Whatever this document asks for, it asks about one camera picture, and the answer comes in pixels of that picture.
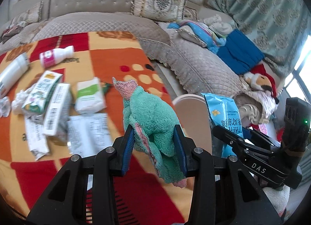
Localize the light blue snack bag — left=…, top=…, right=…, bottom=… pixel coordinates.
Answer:
left=201, top=92, right=245, bottom=159

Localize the white printed wrapper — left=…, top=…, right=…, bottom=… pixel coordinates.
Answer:
left=67, top=113, right=113, bottom=158

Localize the green pink towel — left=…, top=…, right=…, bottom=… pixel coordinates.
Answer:
left=112, top=78, right=187, bottom=188

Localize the white green medicine box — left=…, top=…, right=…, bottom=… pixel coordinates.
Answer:
left=43, top=83, right=72, bottom=142

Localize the green white tissue pack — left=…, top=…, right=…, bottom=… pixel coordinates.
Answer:
left=75, top=77, right=107, bottom=114

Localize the milk carton with cow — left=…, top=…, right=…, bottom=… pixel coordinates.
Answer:
left=22, top=70, right=63, bottom=116

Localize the white tissue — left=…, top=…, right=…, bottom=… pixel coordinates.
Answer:
left=11, top=87, right=33, bottom=115

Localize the small grey tissue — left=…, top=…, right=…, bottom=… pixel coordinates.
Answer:
left=0, top=96, right=11, bottom=117

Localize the white gloved right hand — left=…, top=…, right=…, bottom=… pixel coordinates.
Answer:
left=263, top=185, right=290, bottom=217

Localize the red plastic stool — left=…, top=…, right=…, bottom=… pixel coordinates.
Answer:
left=251, top=124, right=268, bottom=135

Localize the plush toy with red hat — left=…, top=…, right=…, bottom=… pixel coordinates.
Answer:
left=244, top=63, right=279, bottom=104

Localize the blue cushion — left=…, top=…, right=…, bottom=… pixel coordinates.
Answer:
left=217, top=29, right=264, bottom=75

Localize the colourful striped blanket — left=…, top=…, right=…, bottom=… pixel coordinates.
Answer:
left=167, top=20, right=226, bottom=54

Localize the grey edged pillow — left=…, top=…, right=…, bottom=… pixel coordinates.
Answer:
left=177, top=25, right=207, bottom=48

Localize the beige clothes pile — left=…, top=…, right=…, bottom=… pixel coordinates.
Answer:
left=203, top=14, right=234, bottom=36

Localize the teal patterned curtain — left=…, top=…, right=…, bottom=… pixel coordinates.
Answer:
left=204, top=0, right=310, bottom=78

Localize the white thermos bottle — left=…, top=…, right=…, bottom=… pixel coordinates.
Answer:
left=0, top=53, right=30, bottom=99

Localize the pink label yogurt bottle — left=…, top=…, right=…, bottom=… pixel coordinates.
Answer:
left=39, top=45, right=74, bottom=69

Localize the large embroidered cushion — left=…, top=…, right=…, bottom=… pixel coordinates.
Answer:
left=131, top=0, right=187, bottom=22

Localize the beige tufted sofa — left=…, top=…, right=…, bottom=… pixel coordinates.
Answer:
left=1, top=0, right=277, bottom=124

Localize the clothes pile on sofa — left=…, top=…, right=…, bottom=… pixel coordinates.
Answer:
left=1, top=25, right=24, bottom=44

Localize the small embroidered cushion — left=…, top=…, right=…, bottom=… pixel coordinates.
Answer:
left=10, top=1, right=44, bottom=27

